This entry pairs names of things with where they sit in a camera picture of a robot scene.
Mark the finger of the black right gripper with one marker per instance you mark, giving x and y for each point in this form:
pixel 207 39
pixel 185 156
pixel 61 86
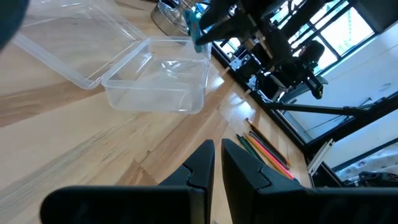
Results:
pixel 230 29
pixel 224 12

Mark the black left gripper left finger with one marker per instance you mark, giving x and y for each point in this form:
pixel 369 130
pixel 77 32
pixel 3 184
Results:
pixel 124 205

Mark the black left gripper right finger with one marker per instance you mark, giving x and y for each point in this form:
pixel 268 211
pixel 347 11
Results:
pixel 280 205

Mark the pink pencil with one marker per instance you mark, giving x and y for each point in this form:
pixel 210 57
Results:
pixel 273 160

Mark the yellow pencil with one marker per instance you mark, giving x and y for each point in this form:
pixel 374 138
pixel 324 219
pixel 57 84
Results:
pixel 261 154

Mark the dark wooden pencil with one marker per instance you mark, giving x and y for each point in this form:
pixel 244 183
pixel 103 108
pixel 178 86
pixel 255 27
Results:
pixel 264 140
pixel 271 151

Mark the green pencil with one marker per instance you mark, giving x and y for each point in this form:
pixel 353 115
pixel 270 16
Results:
pixel 247 146

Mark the clear plastic supply box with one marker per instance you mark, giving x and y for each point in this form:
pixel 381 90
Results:
pixel 155 77

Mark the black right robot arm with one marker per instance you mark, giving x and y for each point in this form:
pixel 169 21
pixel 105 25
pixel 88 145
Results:
pixel 289 62

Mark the white shade silver table lamp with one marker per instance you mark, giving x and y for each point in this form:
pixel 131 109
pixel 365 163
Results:
pixel 168 18

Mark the black aluminium table frame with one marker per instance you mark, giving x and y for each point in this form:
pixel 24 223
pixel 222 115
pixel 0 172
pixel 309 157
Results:
pixel 311 109

